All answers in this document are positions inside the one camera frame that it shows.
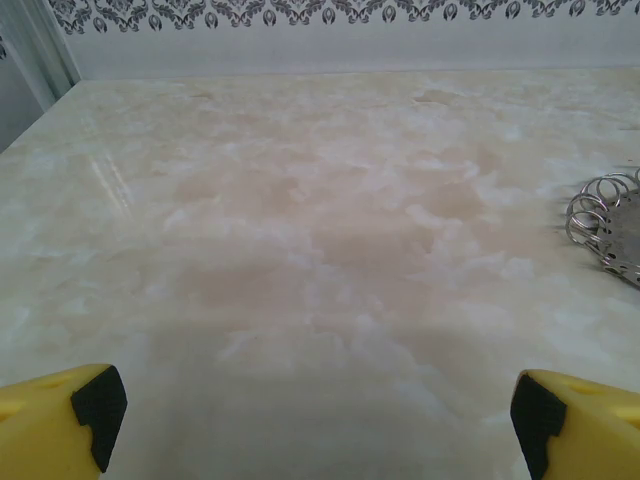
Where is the metal keyring holder with rings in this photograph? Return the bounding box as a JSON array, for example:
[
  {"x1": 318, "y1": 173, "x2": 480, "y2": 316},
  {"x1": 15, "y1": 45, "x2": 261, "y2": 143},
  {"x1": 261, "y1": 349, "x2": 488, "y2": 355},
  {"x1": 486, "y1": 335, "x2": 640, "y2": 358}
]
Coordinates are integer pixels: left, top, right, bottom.
[{"x1": 563, "y1": 166, "x2": 640, "y2": 292}]

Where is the aluminium frame corner post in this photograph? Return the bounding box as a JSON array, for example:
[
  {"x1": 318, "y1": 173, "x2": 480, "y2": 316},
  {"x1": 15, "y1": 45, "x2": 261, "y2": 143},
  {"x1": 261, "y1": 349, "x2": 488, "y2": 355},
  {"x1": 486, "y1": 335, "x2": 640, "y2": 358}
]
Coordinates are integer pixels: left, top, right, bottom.
[{"x1": 0, "y1": 0, "x2": 84, "y2": 151}]

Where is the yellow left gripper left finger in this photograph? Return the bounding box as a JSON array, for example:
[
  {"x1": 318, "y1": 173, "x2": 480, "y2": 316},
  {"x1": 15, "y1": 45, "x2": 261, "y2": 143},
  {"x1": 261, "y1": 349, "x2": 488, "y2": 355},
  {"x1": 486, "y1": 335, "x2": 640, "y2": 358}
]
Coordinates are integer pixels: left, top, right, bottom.
[{"x1": 0, "y1": 363, "x2": 128, "y2": 480}]

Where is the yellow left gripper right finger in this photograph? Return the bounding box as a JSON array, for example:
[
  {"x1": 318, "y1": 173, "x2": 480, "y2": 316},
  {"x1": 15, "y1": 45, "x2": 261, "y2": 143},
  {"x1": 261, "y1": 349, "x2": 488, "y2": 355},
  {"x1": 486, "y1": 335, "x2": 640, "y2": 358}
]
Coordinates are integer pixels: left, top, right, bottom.
[{"x1": 509, "y1": 368, "x2": 640, "y2": 480}]

